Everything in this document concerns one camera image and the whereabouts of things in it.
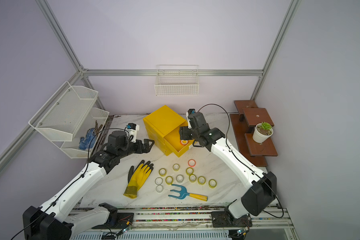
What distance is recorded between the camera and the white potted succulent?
0.81 metres

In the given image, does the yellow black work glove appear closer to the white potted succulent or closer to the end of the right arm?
the end of the right arm

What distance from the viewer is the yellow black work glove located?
82 centimetres
